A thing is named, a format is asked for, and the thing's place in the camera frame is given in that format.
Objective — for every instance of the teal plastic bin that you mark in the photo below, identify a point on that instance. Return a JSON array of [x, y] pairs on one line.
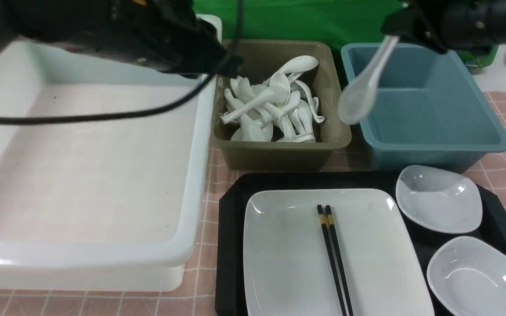
[[430, 111]]

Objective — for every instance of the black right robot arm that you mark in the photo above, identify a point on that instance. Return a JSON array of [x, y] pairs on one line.
[[475, 26]]

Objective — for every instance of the white spoon right edge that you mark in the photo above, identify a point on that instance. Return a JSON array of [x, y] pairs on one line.
[[313, 105]]

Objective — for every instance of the pink checkered tablecloth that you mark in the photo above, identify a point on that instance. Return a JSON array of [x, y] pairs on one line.
[[195, 296]]

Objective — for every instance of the large white square plate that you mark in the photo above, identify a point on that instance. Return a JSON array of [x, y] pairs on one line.
[[286, 266]]

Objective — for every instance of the white spoon top of pile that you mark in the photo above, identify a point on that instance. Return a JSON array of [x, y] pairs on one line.
[[295, 67]]

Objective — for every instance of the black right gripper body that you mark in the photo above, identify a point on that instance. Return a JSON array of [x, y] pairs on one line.
[[418, 24]]

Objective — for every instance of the olive plastic bin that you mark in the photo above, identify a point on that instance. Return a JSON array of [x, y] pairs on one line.
[[261, 59]]

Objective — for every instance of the black serving tray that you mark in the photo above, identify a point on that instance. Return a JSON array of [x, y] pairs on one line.
[[230, 297]]

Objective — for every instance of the translucent white soup spoon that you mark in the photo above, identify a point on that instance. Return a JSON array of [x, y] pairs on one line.
[[358, 98]]

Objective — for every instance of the white spoon across pile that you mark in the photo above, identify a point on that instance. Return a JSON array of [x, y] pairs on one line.
[[276, 94]]

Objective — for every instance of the green backdrop cloth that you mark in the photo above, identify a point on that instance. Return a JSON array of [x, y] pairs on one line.
[[331, 22]]

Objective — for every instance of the small white bowl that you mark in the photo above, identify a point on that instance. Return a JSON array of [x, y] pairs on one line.
[[468, 277], [439, 200]]

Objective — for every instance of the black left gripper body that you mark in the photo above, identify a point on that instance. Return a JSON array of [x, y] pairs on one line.
[[181, 43]]

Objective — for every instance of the black chopstick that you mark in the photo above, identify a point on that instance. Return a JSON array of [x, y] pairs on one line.
[[339, 258], [328, 245]]

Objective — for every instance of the large white plastic bin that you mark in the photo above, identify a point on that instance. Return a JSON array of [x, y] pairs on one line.
[[104, 206]]

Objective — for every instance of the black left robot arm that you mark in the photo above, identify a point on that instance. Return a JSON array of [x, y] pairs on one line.
[[107, 29]]

